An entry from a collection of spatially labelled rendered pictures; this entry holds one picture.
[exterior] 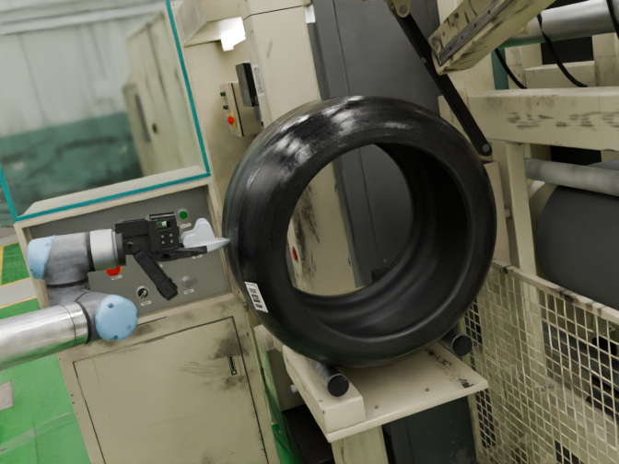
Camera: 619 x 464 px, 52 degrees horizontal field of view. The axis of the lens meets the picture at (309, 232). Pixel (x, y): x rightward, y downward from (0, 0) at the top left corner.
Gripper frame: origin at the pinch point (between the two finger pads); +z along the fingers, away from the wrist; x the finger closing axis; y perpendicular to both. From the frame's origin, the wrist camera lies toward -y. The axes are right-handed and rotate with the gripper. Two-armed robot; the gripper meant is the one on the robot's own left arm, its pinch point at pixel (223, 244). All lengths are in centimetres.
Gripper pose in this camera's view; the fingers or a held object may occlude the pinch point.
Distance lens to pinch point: 125.3
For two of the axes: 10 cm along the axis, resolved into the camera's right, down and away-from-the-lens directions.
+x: -2.7, -2.0, 9.4
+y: -0.7, -9.7, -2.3
